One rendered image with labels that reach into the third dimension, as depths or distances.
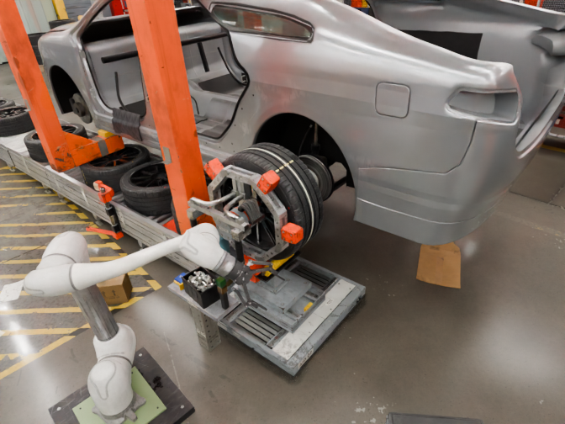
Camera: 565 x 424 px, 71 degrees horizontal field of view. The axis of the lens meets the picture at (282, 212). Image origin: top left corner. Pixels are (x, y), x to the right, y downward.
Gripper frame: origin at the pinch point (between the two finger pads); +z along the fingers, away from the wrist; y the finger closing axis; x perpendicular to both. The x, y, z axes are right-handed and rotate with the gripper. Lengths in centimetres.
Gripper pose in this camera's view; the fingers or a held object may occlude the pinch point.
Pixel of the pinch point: (272, 293)
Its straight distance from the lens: 161.4
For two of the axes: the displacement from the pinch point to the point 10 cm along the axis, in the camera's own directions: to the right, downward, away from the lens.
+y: 5.2, -8.4, 1.5
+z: 8.0, 5.4, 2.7
